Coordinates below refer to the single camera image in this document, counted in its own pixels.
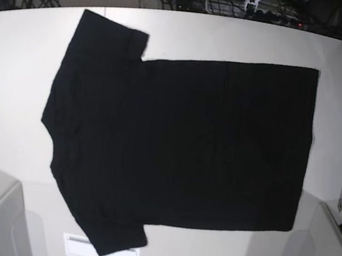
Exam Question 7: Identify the black T-shirt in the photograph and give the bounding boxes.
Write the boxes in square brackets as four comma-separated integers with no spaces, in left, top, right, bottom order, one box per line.
[42,10,319,256]

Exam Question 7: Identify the black power strip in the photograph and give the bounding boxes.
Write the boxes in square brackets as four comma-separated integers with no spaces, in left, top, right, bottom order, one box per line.
[244,9,303,29]

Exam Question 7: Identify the white left partition panel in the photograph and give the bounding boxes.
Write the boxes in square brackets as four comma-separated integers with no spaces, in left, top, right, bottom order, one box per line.
[0,170,48,256]

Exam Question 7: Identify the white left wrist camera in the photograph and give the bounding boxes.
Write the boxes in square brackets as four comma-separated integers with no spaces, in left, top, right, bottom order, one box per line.
[236,0,275,14]

